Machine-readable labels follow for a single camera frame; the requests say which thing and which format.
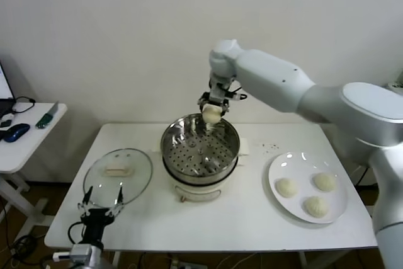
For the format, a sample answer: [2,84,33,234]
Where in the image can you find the white electric pot base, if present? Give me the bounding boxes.
[152,135,251,203]

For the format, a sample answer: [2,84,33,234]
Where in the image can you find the black floor cable bundle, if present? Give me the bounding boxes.
[0,234,40,266]

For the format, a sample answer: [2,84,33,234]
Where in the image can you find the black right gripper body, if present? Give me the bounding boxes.
[199,91,230,106]

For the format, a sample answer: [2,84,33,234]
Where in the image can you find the glass pot lid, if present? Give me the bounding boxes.
[83,148,154,209]

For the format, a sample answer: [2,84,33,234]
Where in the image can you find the green handled knife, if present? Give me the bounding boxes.
[35,101,60,130]

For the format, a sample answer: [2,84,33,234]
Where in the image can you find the white round plate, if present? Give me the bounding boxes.
[268,151,349,224]

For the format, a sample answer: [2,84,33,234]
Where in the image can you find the white steamed baozi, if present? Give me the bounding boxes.
[312,172,338,192]
[275,177,299,198]
[302,195,330,219]
[201,103,223,124]

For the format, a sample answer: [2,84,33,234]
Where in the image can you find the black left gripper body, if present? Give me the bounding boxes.
[80,207,114,244]

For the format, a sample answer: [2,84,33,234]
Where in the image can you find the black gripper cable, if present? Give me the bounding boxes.
[226,79,247,101]
[68,221,86,244]

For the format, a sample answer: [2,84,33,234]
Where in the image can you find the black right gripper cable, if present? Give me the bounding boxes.
[226,79,247,101]

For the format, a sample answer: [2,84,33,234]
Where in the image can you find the small black white adapter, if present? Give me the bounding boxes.
[0,112,16,130]

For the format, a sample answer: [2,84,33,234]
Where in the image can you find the steel steamer basket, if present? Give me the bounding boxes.
[161,113,240,185]

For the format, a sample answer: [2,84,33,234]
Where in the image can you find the white side table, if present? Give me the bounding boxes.
[0,102,69,229]

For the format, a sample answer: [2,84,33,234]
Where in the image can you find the black looped desk cable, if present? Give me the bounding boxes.
[12,97,36,114]

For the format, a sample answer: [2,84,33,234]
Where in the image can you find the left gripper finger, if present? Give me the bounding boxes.
[77,186,94,218]
[106,186,124,218]

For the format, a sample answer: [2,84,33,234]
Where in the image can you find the blue computer mouse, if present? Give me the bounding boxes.
[3,123,31,143]

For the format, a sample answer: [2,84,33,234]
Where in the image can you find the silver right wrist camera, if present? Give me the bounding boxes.
[209,84,227,105]

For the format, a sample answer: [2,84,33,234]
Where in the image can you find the black laptop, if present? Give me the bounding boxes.
[0,60,16,118]

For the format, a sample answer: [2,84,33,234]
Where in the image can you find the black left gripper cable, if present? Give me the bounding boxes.
[68,221,86,244]

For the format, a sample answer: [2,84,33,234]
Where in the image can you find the black power cable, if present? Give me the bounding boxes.
[355,163,378,186]

